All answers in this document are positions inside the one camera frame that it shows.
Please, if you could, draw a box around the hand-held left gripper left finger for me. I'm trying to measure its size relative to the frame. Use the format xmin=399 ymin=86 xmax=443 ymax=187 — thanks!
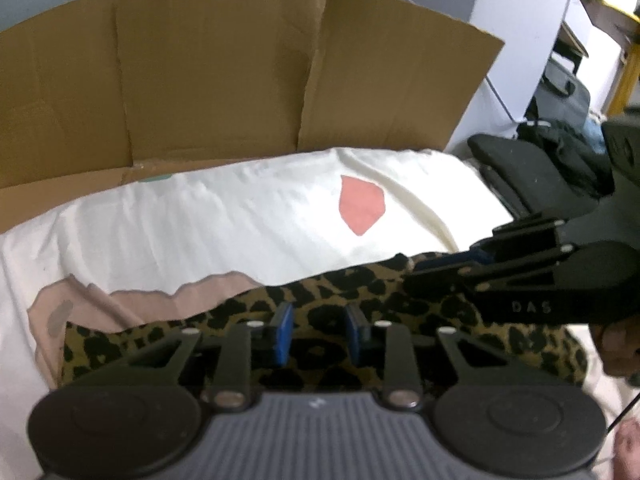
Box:
xmin=127 ymin=302 xmax=295 ymax=407

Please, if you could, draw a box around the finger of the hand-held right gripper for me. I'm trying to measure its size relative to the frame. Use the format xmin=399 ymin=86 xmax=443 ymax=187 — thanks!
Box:
xmin=469 ymin=211 xmax=566 ymax=265
xmin=402 ymin=245 xmax=577 ymax=302

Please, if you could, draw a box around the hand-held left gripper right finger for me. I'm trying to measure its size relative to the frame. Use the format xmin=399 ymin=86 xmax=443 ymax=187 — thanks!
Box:
xmin=345 ymin=305 xmax=506 ymax=407

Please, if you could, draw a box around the leopard print garment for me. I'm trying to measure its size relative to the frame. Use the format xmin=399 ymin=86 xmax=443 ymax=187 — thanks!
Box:
xmin=62 ymin=254 xmax=589 ymax=392

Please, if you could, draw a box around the person's right hand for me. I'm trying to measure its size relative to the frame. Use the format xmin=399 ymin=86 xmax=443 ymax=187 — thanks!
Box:
xmin=589 ymin=319 xmax=640 ymax=387

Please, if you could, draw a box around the black chair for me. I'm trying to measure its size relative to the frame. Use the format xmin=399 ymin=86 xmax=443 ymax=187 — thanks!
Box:
xmin=468 ymin=133 xmax=601 ymax=222

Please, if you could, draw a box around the black bag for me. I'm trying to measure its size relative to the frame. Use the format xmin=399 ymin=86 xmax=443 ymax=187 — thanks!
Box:
xmin=517 ymin=119 xmax=616 ymax=199

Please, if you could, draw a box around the white printed bed sheet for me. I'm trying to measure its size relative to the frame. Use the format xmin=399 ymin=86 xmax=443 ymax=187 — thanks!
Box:
xmin=0 ymin=147 xmax=640 ymax=480

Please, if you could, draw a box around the black suitcase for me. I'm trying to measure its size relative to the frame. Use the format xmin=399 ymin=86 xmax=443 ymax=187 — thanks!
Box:
xmin=537 ymin=56 xmax=592 ymax=117

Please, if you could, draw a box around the white cabinet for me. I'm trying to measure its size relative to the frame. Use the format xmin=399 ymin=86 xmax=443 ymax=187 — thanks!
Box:
xmin=467 ymin=0 xmax=581 ymax=123

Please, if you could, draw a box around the brown cardboard sheet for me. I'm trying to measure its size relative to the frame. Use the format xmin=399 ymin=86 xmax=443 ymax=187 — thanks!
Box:
xmin=0 ymin=0 xmax=506 ymax=235

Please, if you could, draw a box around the thin black cable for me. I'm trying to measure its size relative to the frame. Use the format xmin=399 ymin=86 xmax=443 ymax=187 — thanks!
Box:
xmin=605 ymin=390 xmax=640 ymax=432

